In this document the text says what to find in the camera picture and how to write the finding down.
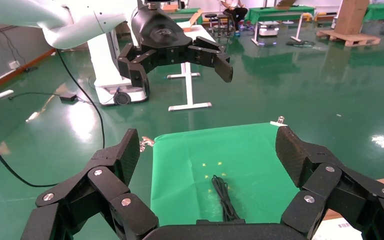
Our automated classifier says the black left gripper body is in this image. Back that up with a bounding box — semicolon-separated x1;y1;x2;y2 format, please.
130;5;194;66

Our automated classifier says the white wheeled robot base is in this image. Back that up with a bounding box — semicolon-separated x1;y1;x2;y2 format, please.
86;29;149;107

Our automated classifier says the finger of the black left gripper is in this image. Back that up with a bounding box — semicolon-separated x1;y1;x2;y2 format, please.
116;42;157;98
187;35;235;84

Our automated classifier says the black round stool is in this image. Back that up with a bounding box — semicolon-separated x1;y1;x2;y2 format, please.
204;13;218;34
216;14;232;42

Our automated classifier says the white printed instruction sheet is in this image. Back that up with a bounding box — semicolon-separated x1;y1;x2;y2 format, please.
312;217;363;240

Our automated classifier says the tall brown cardboard box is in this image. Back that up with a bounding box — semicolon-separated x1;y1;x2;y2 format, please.
333;0;371;36

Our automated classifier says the seated person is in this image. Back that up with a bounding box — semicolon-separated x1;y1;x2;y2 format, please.
219;0;249;37

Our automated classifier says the white low mobile robot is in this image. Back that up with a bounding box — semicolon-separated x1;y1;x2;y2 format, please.
257;20;281;38

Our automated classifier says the wooden pallet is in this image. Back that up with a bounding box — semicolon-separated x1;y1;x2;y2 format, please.
315;29;382;48

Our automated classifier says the brown cardboard sheet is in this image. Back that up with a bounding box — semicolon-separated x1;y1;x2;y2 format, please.
274;0;300;11

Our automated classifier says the metal cloth clamp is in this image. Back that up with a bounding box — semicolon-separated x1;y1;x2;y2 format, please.
139;136;156;153
269;115;288;128

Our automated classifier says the long green covered table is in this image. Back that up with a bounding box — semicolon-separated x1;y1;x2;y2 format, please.
244;5;316;47

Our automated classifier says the black data cable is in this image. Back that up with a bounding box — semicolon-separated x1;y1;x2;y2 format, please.
211;174;243;223

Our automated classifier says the small open cardboard box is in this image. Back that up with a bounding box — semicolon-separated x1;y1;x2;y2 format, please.
181;9;204;33

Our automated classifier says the black flat floor object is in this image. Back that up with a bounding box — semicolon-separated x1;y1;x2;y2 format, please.
285;39;316;48

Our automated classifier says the black power adapter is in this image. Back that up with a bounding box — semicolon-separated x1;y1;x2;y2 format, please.
8;91;79;103

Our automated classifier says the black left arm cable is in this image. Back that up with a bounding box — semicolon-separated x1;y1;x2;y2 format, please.
0;48;106;189

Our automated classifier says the white metal leg table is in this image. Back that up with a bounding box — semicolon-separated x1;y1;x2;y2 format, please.
166;23;217;113

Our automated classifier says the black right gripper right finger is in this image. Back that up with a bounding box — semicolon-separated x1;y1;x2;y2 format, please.
275;125;384;240

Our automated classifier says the green table cloth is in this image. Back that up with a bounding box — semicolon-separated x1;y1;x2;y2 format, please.
150;122;301;229

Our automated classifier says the small green covered table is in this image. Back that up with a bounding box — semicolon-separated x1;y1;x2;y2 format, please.
163;7;202;25

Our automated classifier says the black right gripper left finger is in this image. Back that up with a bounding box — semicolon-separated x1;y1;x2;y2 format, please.
21;128;160;240

